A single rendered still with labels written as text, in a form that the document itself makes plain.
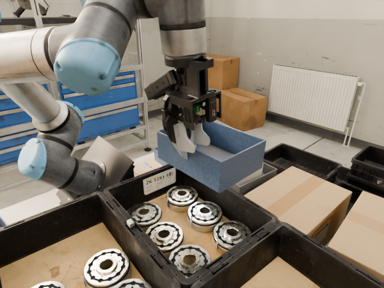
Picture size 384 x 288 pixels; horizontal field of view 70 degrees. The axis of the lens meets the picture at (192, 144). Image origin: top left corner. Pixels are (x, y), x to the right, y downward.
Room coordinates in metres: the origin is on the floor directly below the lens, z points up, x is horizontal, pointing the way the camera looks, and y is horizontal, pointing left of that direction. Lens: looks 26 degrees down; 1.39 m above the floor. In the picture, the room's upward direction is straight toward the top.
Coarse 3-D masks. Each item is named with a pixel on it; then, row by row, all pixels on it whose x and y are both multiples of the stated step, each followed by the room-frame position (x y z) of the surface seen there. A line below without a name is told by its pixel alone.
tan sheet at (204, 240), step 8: (152, 200) 0.73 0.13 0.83; (160, 200) 0.73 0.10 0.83; (200, 200) 0.73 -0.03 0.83; (168, 208) 0.69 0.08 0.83; (168, 216) 0.65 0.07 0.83; (176, 216) 0.65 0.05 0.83; (184, 216) 0.65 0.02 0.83; (224, 216) 0.65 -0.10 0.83; (176, 224) 0.61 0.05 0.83; (184, 224) 0.61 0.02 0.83; (184, 232) 0.58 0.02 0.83; (192, 232) 0.58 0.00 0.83; (200, 232) 0.58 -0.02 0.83; (208, 232) 0.58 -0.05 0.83; (184, 240) 0.55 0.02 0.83; (192, 240) 0.55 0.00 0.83; (200, 240) 0.55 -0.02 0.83; (208, 240) 0.55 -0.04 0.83; (208, 248) 0.52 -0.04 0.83; (216, 256) 0.50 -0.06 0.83
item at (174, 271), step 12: (132, 180) 0.69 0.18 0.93; (108, 192) 0.63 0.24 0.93; (252, 204) 0.58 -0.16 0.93; (276, 216) 0.53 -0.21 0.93; (264, 228) 0.49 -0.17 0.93; (144, 240) 0.45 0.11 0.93; (252, 240) 0.45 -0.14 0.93; (156, 252) 0.42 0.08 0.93; (228, 252) 0.42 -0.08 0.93; (168, 264) 0.39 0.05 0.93; (216, 264) 0.39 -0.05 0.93; (180, 276) 0.36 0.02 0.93; (192, 276) 0.36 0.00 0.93
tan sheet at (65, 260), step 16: (64, 240) 0.55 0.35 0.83; (80, 240) 0.55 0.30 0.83; (96, 240) 0.55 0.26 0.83; (112, 240) 0.55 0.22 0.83; (32, 256) 0.50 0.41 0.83; (48, 256) 0.50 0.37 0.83; (64, 256) 0.50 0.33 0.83; (80, 256) 0.50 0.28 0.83; (0, 272) 0.45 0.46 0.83; (16, 272) 0.45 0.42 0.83; (32, 272) 0.45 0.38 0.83; (48, 272) 0.45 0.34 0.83; (64, 272) 0.45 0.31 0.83; (80, 272) 0.45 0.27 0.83
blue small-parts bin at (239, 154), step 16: (208, 128) 0.66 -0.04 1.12; (224, 128) 0.62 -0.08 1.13; (160, 144) 0.57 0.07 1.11; (224, 144) 0.62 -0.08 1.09; (240, 144) 0.58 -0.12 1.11; (256, 144) 0.52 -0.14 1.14; (176, 160) 0.53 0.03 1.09; (192, 160) 0.49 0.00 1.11; (208, 160) 0.46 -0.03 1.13; (224, 160) 0.44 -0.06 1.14; (240, 160) 0.47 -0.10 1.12; (256, 160) 0.52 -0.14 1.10; (192, 176) 0.49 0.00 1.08; (208, 176) 0.46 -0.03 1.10; (224, 176) 0.44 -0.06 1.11; (240, 176) 0.48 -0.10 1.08
